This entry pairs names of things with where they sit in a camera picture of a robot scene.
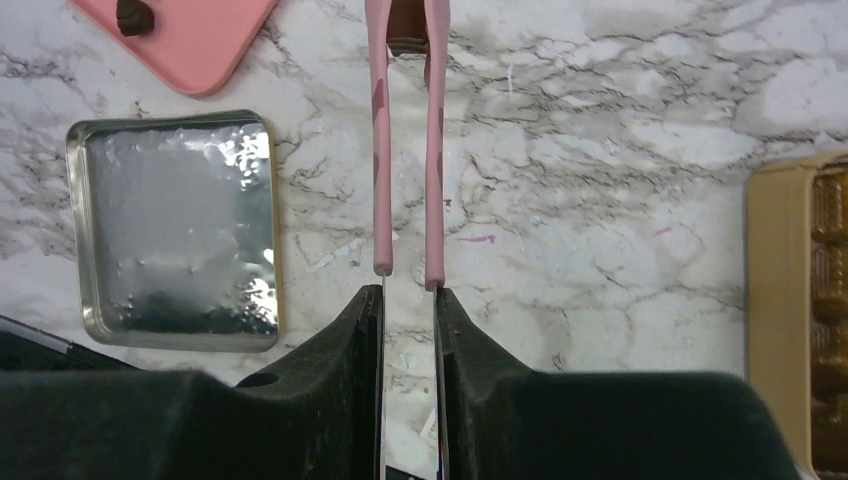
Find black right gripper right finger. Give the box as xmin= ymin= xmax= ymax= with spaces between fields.
xmin=433 ymin=288 xmax=799 ymax=479

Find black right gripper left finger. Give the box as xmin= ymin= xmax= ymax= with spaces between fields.
xmin=1 ymin=285 xmax=384 ymax=479

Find brown chocolate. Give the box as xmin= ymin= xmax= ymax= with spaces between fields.
xmin=386 ymin=0 xmax=429 ymax=57

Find pink tongs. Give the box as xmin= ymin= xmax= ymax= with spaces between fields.
xmin=364 ymin=0 xmax=451 ymax=293

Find gold chocolate box tray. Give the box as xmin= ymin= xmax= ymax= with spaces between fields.
xmin=745 ymin=151 xmax=847 ymax=479

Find dark chocolate piece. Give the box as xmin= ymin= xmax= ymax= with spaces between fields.
xmin=115 ymin=0 xmax=155 ymax=37

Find small white red card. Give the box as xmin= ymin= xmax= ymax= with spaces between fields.
xmin=419 ymin=408 xmax=439 ymax=457

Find silver tin lid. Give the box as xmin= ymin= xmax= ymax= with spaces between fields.
xmin=66 ymin=110 xmax=283 ymax=353

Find pink plastic tray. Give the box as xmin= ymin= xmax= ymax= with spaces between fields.
xmin=71 ymin=1 xmax=276 ymax=97

